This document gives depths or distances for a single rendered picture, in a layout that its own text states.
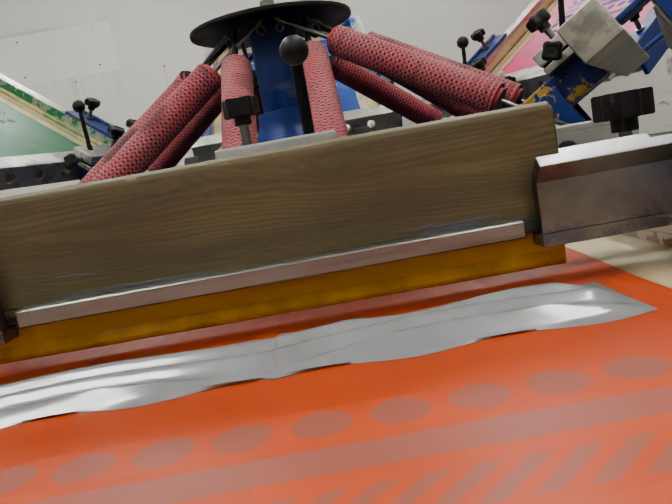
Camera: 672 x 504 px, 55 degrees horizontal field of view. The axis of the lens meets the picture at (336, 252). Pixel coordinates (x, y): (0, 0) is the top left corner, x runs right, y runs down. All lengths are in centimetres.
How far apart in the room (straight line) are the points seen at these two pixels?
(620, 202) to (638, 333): 12
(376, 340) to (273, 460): 10
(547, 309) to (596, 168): 11
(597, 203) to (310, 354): 19
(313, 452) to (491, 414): 6
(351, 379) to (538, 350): 8
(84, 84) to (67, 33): 34
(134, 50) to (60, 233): 434
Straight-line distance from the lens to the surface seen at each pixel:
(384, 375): 28
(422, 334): 31
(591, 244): 51
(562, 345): 29
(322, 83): 97
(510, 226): 39
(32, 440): 31
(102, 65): 478
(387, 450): 22
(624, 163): 41
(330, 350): 32
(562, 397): 24
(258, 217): 38
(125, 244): 40
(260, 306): 40
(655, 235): 49
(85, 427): 31
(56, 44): 490
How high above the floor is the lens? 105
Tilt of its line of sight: 8 degrees down
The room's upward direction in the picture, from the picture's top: 10 degrees counter-clockwise
